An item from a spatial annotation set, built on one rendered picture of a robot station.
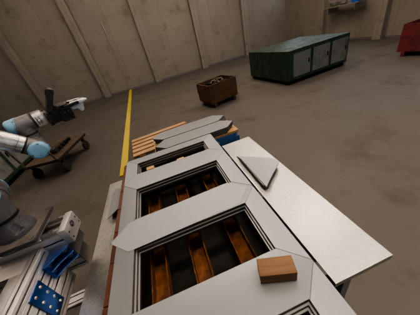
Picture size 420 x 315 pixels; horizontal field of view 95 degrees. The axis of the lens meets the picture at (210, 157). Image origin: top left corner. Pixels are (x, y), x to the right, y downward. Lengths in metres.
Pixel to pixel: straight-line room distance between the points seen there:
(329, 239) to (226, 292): 0.51
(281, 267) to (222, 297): 0.22
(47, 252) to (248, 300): 0.95
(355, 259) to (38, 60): 11.95
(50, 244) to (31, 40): 11.04
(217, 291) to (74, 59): 11.27
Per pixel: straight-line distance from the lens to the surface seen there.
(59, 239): 1.22
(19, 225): 1.23
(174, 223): 1.02
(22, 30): 12.01
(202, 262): 1.08
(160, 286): 1.10
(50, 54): 11.77
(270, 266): 0.77
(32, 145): 1.12
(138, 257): 1.03
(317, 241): 1.03
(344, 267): 1.00
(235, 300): 0.79
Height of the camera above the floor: 1.60
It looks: 32 degrees down
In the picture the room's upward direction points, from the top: 15 degrees counter-clockwise
